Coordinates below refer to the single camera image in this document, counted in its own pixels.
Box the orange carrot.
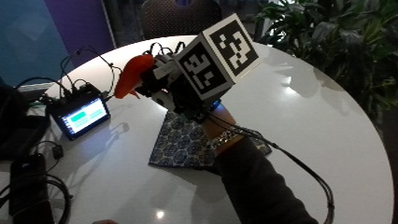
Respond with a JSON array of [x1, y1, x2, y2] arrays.
[[113, 53, 155, 100]]

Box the white marker cube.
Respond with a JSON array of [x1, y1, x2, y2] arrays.
[[173, 12, 263, 102]]

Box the small touchscreen device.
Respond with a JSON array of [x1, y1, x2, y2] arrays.
[[46, 83, 112, 141]]

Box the dark perforated chair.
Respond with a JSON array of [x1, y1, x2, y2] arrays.
[[141, 0, 223, 41]]

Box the blue patterned cloth mat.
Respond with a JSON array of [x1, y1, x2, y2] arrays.
[[148, 110, 274, 169]]

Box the black power bank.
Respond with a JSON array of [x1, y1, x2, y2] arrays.
[[8, 152, 54, 224]]

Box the green leafy plant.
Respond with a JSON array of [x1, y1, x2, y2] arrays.
[[253, 0, 398, 125]]

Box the black device cables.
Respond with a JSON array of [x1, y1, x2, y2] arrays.
[[14, 45, 124, 101]]

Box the silver bracelet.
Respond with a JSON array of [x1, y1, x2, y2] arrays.
[[206, 125, 246, 151]]

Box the black glove cable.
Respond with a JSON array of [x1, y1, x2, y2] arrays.
[[203, 111, 335, 224]]

